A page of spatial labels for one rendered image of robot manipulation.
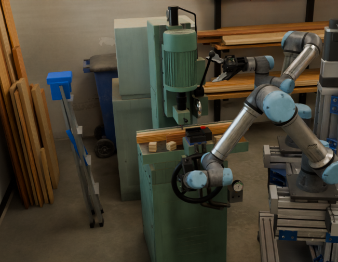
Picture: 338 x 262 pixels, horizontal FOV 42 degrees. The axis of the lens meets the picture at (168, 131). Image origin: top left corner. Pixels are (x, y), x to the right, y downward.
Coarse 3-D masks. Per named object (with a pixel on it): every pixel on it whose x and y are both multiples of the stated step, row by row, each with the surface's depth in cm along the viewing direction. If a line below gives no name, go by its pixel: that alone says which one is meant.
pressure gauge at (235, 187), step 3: (237, 180) 245; (234, 183) 244; (237, 183) 243; (240, 183) 244; (234, 186) 244; (237, 186) 244; (240, 186) 245; (243, 186) 245; (234, 189) 245; (237, 189) 245; (240, 189) 245
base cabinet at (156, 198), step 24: (144, 168) 265; (144, 192) 278; (168, 192) 244; (192, 192) 247; (144, 216) 295; (168, 216) 249; (192, 216) 253; (216, 216) 256; (168, 240) 255; (192, 240) 259; (216, 240) 263
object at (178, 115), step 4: (172, 108) 252; (176, 108) 247; (176, 112) 243; (180, 112) 241; (184, 112) 241; (188, 112) 241; (176, 116) 245; (180, 116) 241; (184, 116) 241; (188, 116) 242; (176, 120) 246; (180, 120) 241; (188, 120) 242; (180, 124) 242
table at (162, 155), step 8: (144, 144) 244; (160, 144) 244; (240, 144) 242; (248, 144) 243; (144, 152) 234; (152, 152) 234; (160, 152) 234; (168, 152) 234; (176, 152) 235; (232, 152) 243; (144, 160) 233; (152, 160) 234; (160, 160) 235; (168, 160) 236; (176, 160) 237
